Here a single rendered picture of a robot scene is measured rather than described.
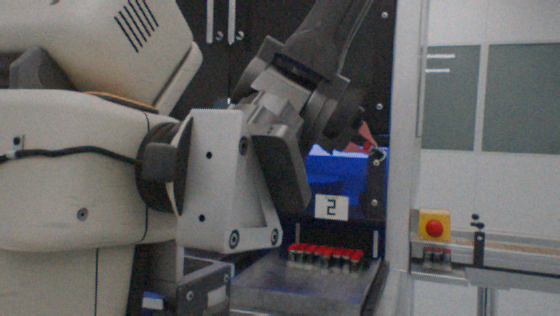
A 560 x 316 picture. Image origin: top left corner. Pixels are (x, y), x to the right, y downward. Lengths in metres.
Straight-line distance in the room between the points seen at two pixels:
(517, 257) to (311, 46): 0.98
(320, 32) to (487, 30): 5.46
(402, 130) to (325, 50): 0.73
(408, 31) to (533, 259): 0.63
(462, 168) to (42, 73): 5.52
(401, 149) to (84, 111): 0.93
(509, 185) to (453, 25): 1.85
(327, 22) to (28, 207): 0.32
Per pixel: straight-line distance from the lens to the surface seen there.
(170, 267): 0.57
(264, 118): 0.43
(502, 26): 5.98
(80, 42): 0.47
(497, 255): 1.38
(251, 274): 1.10
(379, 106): 1.23
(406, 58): 1.24
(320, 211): 1.27
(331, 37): 0.52
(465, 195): 5.87
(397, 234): 1.25
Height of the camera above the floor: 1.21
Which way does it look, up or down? 3 degrees down
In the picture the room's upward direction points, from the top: 2 degrees clockwise
